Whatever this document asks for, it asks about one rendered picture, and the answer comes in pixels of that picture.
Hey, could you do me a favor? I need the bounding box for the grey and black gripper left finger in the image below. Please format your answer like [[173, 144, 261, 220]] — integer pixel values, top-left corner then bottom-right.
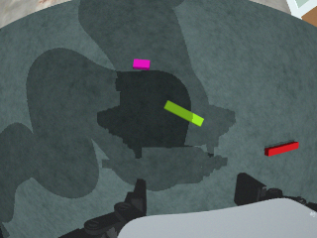
[[58, 178, 147, 238]]

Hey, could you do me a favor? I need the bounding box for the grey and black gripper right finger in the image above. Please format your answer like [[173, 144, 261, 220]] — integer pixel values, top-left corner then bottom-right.
[[234, 173, 317, 212]]

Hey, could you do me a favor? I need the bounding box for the red rod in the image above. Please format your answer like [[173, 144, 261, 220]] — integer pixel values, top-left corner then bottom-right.
[[264, 142, 299, 156]]

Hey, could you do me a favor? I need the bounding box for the lime green rod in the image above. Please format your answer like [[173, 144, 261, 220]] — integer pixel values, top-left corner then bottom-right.
[[164, 101, 204, 126]]

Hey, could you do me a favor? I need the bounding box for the magenta rod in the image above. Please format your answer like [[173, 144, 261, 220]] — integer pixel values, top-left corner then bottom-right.
[[133, 59, 151, 70]]

